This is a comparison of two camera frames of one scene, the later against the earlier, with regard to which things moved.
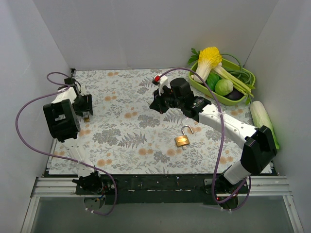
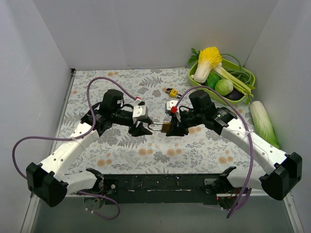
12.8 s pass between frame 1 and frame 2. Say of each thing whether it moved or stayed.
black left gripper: moved
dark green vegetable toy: stayed
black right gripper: moved
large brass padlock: moved
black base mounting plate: stayed
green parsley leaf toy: stayed
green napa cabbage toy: stayed
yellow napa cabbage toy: stayed
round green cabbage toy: stayed
